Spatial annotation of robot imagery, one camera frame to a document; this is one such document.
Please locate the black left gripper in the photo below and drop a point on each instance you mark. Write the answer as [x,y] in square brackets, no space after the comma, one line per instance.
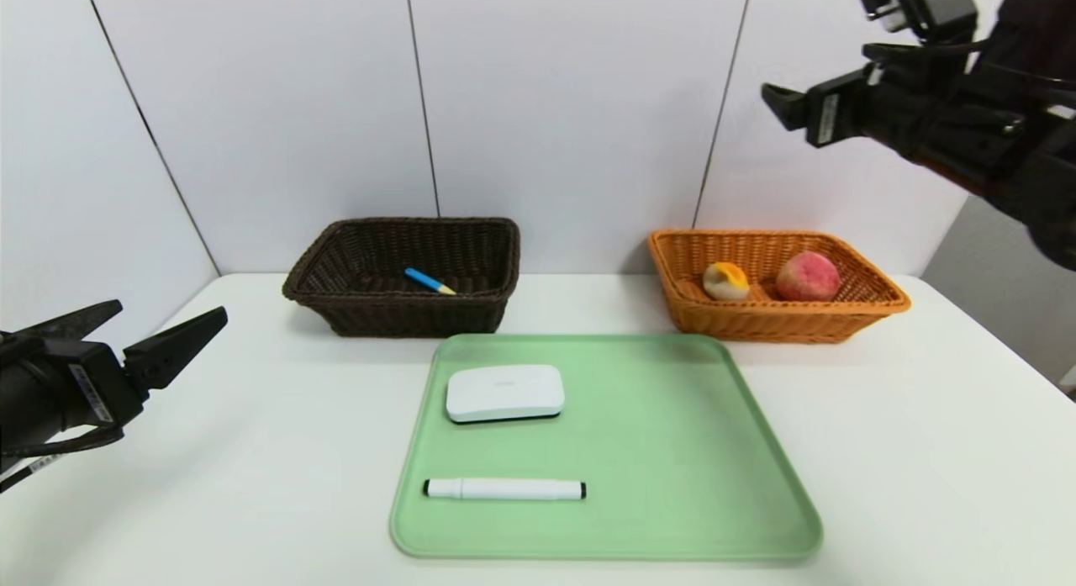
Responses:
[94,392]

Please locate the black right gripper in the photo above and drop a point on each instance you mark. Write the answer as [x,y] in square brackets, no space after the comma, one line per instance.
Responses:
[828,113]

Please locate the red peach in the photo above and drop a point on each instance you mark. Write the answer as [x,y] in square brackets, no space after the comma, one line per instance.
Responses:
[807,277]

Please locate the white bun with orange top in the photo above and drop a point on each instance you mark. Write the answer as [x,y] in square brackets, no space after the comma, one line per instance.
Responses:
[725,282]

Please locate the white marker with black caps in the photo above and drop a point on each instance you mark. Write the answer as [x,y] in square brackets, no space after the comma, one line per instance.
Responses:
[504,488]

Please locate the orange wicker basket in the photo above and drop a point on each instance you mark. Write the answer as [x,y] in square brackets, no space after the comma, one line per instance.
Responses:
[723,317]

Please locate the dark brown wicker basket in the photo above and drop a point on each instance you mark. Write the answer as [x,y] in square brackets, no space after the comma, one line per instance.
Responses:
[403,317]

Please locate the light green plastic tray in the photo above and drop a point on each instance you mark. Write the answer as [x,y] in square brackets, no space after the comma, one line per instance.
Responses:
[664,451]

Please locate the white flat router box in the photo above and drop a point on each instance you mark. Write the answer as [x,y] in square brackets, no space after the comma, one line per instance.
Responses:
[504,393]

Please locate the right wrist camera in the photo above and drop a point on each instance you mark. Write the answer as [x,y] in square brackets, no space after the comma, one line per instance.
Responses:
[933,6]

